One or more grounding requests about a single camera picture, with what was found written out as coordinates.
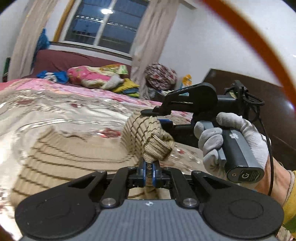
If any right beige curtain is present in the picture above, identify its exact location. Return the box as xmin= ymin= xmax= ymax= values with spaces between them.
xmin=130 ymin=0 xmax=179 ymax=99

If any left beige curtain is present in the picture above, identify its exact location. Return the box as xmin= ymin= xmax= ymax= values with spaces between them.
xmin=8 ymin=0 xmax=58 ymax=81

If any beige striped knit sweater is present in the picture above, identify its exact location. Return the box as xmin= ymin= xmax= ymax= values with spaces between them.
xmin=10 ymin=111 xmax=175 ymax=207

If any yellow blue carton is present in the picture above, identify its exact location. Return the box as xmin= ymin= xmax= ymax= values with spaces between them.
xmin=181 ymin=74 xmax=192 ymax=89

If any right forearm yellow sleeve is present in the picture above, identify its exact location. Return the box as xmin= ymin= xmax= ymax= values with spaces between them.
xmin=254 ymin=155 xmax=296 ymax=232

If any orange wooden frame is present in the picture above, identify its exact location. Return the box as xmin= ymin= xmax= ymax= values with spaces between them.
xmin=203 ymin=1 xmax=295 ymax=105

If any yellow folded blanket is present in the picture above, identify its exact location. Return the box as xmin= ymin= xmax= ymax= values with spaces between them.
xmin=111 ymin=78 xmax=140 ymax=98

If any pink floral folded quilt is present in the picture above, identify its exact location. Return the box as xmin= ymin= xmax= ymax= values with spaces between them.
xmin=67 ymin=64 xmax=129 ymax=88

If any dark floral bundle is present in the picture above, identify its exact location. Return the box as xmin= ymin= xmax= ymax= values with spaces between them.
xmin=144 ymin=63 xmax=178 ymax=90

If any floral satin bedspread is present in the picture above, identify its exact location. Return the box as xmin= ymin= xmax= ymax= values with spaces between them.
xmin=0 ymin=78 xmax=209 ymax=241

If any black cable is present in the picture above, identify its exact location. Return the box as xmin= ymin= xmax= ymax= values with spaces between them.
xmin=242 ymin=91 xmax=275 ymax=196

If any right gloved hand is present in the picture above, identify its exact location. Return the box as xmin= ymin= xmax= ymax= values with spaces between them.
xmin=194 ymin=113 xmax=269 ymax=189

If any beige curtain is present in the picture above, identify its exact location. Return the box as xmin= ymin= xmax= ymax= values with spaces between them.
xmin=8 ymin=0 xmax=58 ymax=81
xmin=130 ymin=0 xmax=179 ymax=99

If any window with frame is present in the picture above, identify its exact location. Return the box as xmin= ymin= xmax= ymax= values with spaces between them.
xmin=53 ymin=0 xmax=149 ymax=55

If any dark red headboard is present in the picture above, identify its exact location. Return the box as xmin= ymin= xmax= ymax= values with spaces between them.
xmin=22 ymin=50 xmax=123 ymax=78

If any blue hanging bag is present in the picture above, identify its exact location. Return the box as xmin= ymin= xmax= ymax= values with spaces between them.
xmin=31 ymin=28 xmax=50 ymax=69

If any blue garment on bed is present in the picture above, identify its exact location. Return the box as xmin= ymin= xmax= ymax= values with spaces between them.
xmin=36 ymin=71 xmax=69 ymax=84

